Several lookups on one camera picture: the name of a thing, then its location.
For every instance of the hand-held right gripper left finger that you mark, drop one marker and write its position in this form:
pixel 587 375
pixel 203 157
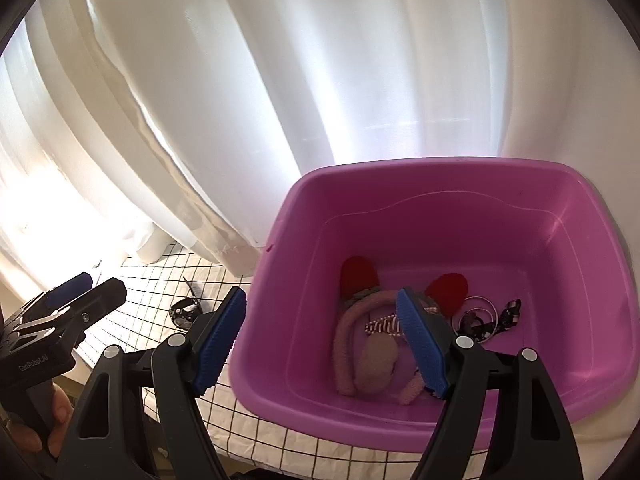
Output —
pixel 222 340

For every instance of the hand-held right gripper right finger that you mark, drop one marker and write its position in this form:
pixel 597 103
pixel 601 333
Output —
pixel 420 340

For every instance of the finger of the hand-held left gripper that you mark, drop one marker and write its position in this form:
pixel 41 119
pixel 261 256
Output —
pixel 95 305
pixel 67 290

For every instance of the pink plush headband red ears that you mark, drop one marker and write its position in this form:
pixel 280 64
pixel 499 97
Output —
pixel 345 345

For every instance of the pink plastic basin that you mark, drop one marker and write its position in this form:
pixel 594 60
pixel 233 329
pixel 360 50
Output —
pixel 475 220

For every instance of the person's left hand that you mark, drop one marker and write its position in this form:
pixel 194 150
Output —
pixel 60 412

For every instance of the striped hair clip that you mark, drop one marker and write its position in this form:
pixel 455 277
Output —
pixel 382 323

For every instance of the small black hair clip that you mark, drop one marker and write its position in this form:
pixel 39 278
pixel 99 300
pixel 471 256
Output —
pixel 186 314

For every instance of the white grid tablecloth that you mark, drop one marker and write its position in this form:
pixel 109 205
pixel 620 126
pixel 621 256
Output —
pixel 150 280

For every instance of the thin silver bangle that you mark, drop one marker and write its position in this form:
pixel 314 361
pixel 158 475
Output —
pixel 492 332

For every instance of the black bow hair clip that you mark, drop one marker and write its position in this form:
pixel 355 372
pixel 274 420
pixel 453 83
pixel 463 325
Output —
pixel 511 312

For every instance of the white curtain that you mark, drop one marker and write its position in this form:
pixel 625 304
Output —
pixel 250 85

